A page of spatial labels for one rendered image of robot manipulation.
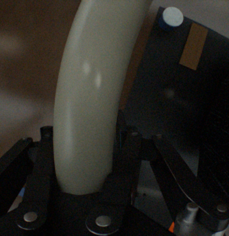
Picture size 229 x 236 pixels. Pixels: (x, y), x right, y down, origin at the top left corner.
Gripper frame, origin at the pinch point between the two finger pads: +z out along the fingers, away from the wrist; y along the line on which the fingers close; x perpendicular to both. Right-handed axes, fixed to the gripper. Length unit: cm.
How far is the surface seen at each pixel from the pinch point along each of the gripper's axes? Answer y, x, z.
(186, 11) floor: 45, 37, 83
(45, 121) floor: -36, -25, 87
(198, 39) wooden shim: 50, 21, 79
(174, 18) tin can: 33, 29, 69
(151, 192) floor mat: 27, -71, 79
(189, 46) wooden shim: 44, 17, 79
